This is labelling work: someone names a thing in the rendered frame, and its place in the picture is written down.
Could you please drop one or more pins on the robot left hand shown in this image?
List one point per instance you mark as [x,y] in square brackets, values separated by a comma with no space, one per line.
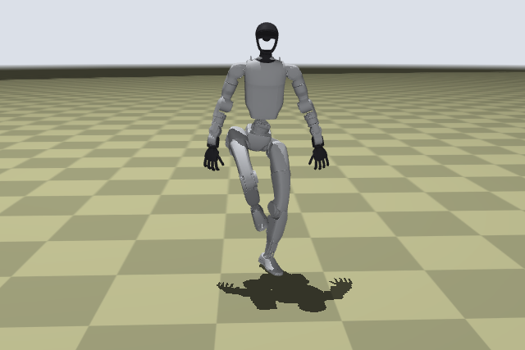
[319,154]

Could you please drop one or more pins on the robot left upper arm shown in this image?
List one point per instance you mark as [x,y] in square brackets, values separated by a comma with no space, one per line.
[294,73]

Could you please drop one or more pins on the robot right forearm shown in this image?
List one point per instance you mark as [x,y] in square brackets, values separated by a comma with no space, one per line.
[217,123]

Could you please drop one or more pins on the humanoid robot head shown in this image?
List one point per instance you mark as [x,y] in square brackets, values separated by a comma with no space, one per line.
[266,31]

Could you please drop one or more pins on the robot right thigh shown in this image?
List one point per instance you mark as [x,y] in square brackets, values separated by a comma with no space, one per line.
[238,143]

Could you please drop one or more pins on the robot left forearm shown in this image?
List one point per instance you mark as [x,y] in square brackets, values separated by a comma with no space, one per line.
[312,121]

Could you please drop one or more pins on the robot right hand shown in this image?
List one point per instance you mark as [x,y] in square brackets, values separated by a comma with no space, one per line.
[212,155]

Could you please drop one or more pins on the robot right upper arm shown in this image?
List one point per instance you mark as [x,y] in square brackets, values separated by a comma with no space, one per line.
[235,72]

